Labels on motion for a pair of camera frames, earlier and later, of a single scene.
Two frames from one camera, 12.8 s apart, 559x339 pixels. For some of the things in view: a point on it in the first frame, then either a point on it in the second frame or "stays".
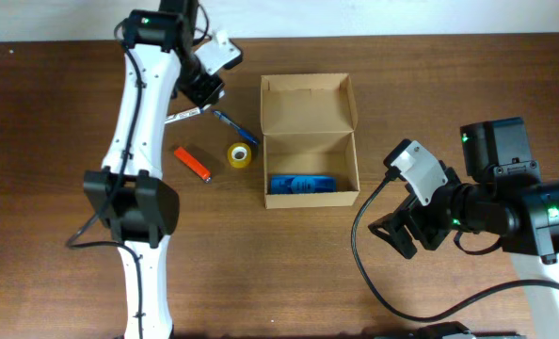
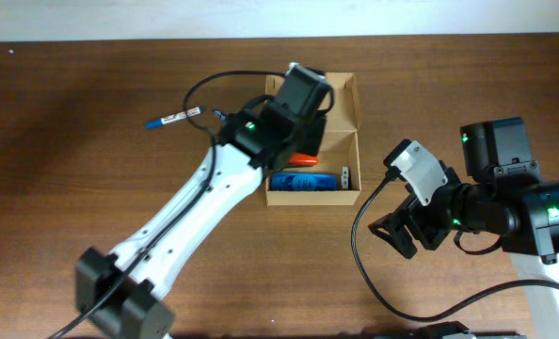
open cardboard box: [308, 123] stays
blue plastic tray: [295, 184] stays
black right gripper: [418, 226] stays
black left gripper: [204, 92] -> [312, 138]
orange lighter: [199, 169] -> [302, 159]
